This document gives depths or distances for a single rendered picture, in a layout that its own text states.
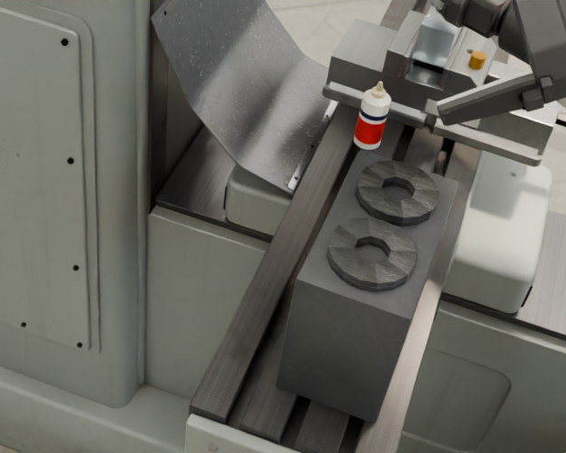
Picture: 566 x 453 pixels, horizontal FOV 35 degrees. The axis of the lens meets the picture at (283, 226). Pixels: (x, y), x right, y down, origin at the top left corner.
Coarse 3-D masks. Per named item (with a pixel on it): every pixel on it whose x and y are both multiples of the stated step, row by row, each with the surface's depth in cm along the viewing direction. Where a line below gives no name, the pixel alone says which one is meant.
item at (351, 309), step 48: (384, 192) 96; (432, 192) 97; (336, 240) 90; (384, 240) 91; (432, 240) 94; (336, 288) 88; (384, 288) 88; (288, 336) 94; (336, 336) 92; (384, 336) 89; (288, 384) 100; (336, 384) 97; (384, 384) 94
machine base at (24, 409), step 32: (0, 384) 181; (32, 384) 181; (0, 416) 183; (32, 416) 181; (64, 416) 179; (96, 416) 178; (128, 416) 179; (160, 416) 179; (32, 448) 187; (64, 448) 182; (96, 448) 180; (128, 448) 178; (160, 448) 176
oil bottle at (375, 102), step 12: (372, 96) 127; (384, 96) 127; (360, 108) 129; (372, 108) 127; (384, 108) 127; (360, 120) 129; (372, 120) 128; (384, 120) 129; (360, 132) 130; (372, 132) 130; (360, 144) 132; (372, 144) 131
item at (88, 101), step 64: (0, 0) 123; (64, 0) 120; (128, 0) 119; (0, 64) 130; (64, 64) 126; (128, 64) 126; (0, 128) 138; (64, 128) 134; (128, 128) 134; (192, 128) 159; (0, 192) 148; (64, 192) 143; (128, 192) 143; (0, 256) 159; (64, 256) 153; (128, 256) 153; (0, 320) 174; (64, 320) 166; (128, 320) 165; (64, 384) 180; (128, 384) 177
